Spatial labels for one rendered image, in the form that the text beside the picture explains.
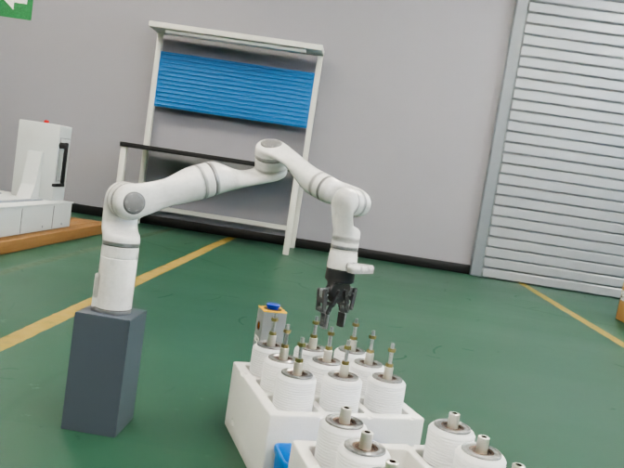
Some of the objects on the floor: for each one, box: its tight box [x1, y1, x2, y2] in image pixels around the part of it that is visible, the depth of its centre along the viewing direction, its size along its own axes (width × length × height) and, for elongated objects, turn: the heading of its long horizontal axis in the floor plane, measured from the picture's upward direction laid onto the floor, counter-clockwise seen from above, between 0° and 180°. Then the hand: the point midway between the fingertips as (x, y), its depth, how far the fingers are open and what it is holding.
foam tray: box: [225, 361, 424, 468], centre depth 176 cm, size 39×39×18 cm
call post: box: [253, 307, 287, 345], centre depth 200 cm, size 7×7×31 cm
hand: (332, 322), depth 174 cm, fingers open, 6 cm apart
